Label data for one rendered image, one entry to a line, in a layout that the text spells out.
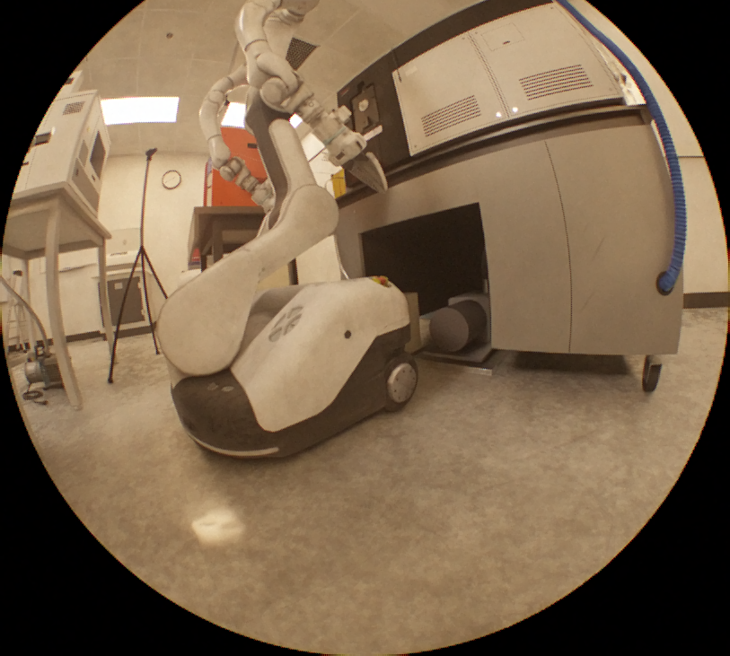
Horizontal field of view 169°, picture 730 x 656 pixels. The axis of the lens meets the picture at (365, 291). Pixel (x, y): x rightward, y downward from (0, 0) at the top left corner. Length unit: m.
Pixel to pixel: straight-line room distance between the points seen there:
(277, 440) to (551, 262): 0.71
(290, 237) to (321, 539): 0.60
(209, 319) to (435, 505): 0.53
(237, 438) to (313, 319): 0.26
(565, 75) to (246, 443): 1.19
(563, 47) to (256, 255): 1.10
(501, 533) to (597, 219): 0.65
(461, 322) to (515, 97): 0.80
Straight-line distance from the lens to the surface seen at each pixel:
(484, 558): 0.41
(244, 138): 1.27
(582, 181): 0.70
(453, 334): 0.93
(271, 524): 0.48
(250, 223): 1.08
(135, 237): 4.09
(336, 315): 0.45
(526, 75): 0.94
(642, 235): 0.70
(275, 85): 0.60
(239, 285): 0.53
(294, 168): 0.73
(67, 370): 1.24
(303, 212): 0.63
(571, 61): 0.97
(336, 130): 0.60
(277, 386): 0.42
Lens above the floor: 0.37
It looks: 4 degrees down
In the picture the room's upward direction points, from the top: 6 degrees counter-clockwise
